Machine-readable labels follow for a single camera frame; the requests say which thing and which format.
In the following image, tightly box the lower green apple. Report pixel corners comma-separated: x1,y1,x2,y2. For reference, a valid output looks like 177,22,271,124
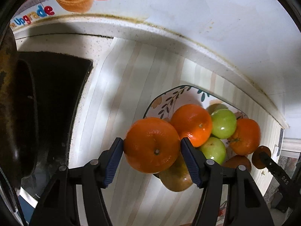
198,137,227,165

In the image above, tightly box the dark orange tangerine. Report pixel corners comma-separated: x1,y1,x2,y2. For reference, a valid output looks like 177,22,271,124
223,155,252,172

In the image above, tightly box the brown-green pear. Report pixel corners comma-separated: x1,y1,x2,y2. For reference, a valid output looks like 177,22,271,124
159,154,193,192

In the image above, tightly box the striped cat counter mat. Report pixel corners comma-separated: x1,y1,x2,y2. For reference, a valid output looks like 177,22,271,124
68,36,282,225

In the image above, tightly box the green apple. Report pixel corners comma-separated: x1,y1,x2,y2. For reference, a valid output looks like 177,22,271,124
211,109,237,139
198,137,227,165

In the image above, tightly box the floral ceramic fruit plate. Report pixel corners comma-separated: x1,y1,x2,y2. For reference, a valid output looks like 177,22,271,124
143,85,248,225

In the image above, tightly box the upper green apple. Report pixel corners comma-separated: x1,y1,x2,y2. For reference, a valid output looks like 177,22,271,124
211,109,237,139

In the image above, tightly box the small red fruit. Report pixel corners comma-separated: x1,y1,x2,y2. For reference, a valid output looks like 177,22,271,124
252,145,271,169

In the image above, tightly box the large orange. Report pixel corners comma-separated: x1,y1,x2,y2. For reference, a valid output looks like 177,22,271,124
228,118,261,156

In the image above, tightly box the black gas stove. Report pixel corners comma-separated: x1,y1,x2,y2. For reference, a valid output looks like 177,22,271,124
14,50,94,179

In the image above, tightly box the steel wok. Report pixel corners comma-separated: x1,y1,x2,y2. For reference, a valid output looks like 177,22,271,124
0,25,39,193

